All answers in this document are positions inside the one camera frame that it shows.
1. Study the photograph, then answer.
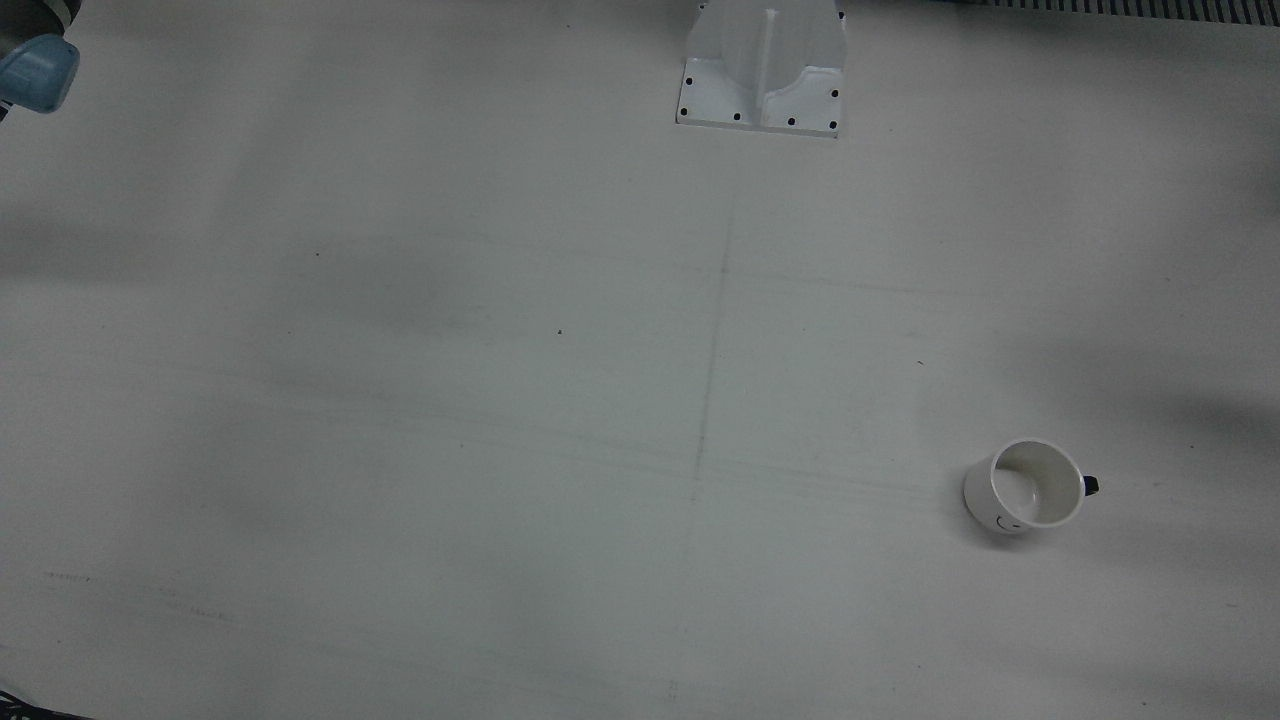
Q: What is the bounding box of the white metal mounting pedestal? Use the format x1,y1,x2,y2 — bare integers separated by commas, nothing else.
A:
675,0,849,138

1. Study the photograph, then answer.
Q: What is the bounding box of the ribbed dark table edge strip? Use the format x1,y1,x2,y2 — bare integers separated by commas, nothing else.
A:
985,0,1280,20

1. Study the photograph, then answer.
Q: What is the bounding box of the white ceramic mug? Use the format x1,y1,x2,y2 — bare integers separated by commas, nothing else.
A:
963,438,1102,536

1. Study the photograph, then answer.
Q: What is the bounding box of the right robot arm blue joint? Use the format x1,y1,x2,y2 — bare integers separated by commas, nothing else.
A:
0,0,82,125

